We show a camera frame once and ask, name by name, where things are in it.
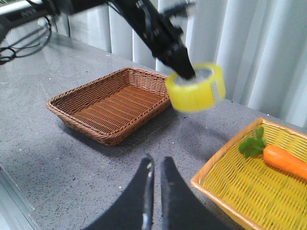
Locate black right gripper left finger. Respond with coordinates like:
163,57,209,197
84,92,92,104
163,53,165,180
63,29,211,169
85,155,154,230

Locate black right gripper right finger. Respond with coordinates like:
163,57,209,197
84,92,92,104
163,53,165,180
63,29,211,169
161,157,225,230

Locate yellow tape roll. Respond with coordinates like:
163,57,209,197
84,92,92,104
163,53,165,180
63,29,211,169
165,63,226,113

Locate yellow wicker basket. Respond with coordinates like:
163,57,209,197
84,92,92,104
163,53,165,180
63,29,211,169
191,118,307,230

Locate brown wicker basket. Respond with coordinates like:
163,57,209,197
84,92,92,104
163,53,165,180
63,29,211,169
46,67,170,146

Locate orange toy carrot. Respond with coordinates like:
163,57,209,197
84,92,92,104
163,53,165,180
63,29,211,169
238,126,307,179

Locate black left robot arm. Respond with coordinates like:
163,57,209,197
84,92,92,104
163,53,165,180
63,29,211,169
0,0,195,80

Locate black cables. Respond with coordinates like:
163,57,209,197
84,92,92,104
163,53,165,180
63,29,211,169
0,14,52,66

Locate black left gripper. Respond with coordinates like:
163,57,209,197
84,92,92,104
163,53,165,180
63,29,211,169
152,41,195,80

